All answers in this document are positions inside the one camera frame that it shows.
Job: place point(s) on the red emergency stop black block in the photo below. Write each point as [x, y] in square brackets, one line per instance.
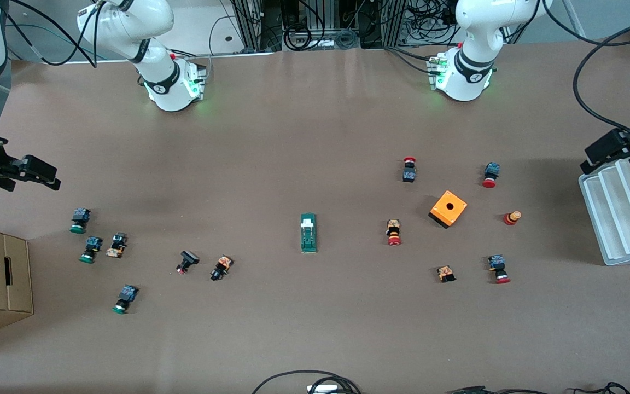
[409, 174]

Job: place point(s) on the black orange push button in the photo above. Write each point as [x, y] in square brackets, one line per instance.
[221, 268]

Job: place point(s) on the grey frame bar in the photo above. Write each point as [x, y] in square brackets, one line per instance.
[573, 19]

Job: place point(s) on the red orange button cap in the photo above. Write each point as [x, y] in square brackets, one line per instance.
[511, 218]

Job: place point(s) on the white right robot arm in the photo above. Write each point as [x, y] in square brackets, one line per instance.
[156, 71]

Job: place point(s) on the red push button blue block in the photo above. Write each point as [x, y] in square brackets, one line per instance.
[496, 264]
[491, 171]

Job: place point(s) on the black square push button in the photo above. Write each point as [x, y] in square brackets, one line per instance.
[188, 258]

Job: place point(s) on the red emergency stop orange block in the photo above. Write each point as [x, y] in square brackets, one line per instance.
[394, 230]

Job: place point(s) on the orange button enclosure box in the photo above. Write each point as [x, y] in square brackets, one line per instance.
[457, 210]

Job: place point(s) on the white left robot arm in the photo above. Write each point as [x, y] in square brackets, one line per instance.
[468, 76]

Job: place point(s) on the white ridged tray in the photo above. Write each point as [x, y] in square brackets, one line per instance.
[621, 230]

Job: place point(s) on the small orange contact block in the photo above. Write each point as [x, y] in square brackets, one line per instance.
[445, 273]

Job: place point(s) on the aluminium profile post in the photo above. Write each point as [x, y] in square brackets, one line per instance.
[394, 22]
[252, 24]

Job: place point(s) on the green push button blue block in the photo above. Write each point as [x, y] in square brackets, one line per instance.
[80, 219]
[126, 297]
[92, 247]

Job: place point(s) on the white plug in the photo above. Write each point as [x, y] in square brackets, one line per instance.
[323, 389]

